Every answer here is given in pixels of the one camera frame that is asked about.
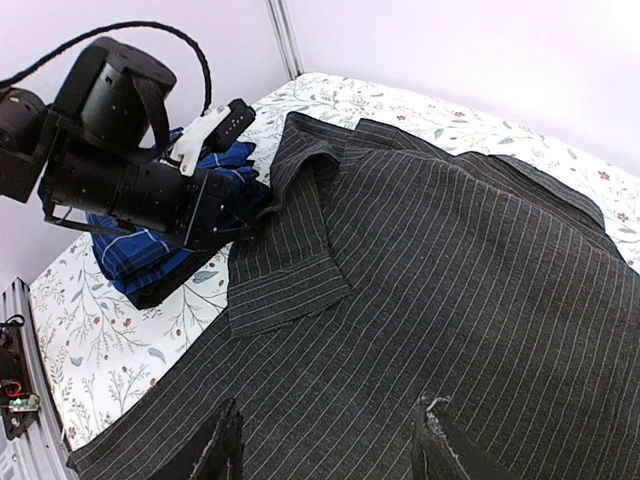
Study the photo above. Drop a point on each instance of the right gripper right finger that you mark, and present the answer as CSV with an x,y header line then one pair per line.
x,y
441,450

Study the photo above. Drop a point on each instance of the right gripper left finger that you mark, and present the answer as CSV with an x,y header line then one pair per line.
x,y
222,456

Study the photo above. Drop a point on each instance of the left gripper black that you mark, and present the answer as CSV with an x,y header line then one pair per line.
x,y
200,212

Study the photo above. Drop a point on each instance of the black pinstriped long sleeve shirt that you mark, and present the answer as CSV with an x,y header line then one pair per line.
x,y
389,270

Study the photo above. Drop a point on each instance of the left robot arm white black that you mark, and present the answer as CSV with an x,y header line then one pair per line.
x,y
103,146

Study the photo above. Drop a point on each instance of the floral patterned tablecloth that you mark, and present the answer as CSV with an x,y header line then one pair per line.
x,y
101,355

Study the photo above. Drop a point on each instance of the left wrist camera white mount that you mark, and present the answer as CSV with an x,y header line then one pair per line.
x,y
213,132

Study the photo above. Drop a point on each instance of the aluminium front rail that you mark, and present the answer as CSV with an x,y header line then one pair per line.
x,y
32,446

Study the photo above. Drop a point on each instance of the left aluminium frame post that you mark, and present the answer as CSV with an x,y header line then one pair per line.
x,y
285,37

